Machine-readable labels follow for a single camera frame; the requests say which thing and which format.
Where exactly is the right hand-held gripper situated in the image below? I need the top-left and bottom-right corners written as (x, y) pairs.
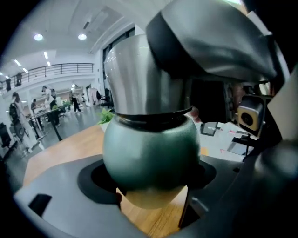
top-left (146, 0), bottom-right (291, 93)

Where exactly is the green plant in white pot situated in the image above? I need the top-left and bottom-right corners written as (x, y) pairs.
top-left (95, 108), bottom-right (116, 132)

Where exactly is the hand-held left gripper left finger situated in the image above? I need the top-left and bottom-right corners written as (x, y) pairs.
top-left (13, 154), bottom-right (152, 238)

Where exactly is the silver bottle lid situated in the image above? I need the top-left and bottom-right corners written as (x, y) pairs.
top-left (103, 33), bottom-right (194, 131)

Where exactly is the long office desk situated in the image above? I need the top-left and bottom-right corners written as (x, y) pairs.
top-left (29, 103), bottom-right (72, 142)

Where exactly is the small square gripper camera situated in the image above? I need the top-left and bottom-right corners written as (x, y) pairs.
top-left (237, 97), bottom-right (265, 137)

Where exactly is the green metal bottle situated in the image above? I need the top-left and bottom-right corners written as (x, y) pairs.
top-left (102, 113), bottom-right (202, 210)

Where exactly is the black office chair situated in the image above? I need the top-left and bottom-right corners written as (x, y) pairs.
top-left (100, 88), bottom-right (113, 109)

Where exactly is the dark balcony railing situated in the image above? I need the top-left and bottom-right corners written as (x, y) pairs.
top-left (0, 62), bottom-right (95, 95)

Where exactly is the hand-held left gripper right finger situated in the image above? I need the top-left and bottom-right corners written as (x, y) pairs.
top-left (178, 155), bottom-right (244, 230)

